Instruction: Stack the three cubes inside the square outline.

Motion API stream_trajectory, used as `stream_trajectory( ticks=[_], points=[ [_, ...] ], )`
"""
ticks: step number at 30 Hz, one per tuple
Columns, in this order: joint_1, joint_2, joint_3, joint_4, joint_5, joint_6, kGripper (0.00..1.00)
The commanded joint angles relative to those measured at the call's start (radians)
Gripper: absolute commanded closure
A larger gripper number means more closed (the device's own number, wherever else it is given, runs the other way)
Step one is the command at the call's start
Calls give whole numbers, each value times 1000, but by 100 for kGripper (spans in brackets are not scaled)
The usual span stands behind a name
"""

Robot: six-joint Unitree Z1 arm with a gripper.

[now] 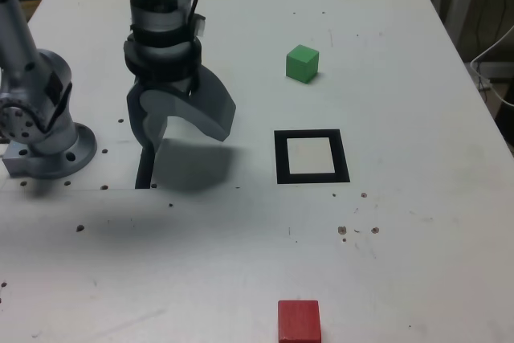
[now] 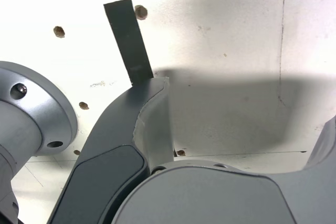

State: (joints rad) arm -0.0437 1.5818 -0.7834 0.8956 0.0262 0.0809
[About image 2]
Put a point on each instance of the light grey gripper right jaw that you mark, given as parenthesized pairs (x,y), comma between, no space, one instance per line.
(210,197)

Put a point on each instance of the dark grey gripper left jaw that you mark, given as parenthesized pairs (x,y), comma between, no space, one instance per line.
(110,140)

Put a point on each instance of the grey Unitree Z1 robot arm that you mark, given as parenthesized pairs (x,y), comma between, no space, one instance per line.
(26,119)

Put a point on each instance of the black tape strip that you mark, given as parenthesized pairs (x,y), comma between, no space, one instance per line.
(127,37)

